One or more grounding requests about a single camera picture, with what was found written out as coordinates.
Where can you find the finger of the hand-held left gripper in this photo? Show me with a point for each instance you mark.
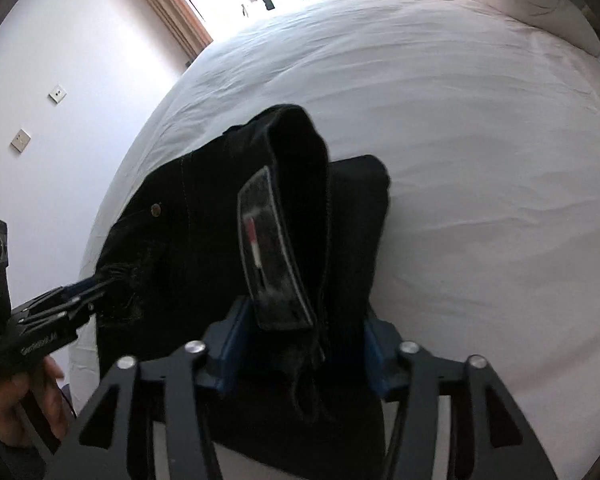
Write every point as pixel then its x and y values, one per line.
pixel 85 289
pixel 65 316

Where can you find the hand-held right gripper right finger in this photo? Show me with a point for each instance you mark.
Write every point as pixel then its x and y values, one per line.
pixel 380 357

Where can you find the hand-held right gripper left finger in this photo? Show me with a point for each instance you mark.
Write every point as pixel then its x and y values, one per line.
pixel 230 347

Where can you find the black denim pants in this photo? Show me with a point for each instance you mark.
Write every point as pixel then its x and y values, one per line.
pixel 180 260

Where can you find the person's left forearm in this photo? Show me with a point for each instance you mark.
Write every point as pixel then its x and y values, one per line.
pixel 0 460

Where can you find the person's left hand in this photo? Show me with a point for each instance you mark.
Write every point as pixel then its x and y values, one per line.
pixel 10 400

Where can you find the white bed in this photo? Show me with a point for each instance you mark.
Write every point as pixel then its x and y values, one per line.
pixel 480 185

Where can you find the wooden window frame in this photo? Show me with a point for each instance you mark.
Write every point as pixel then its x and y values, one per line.
pixel 175 10

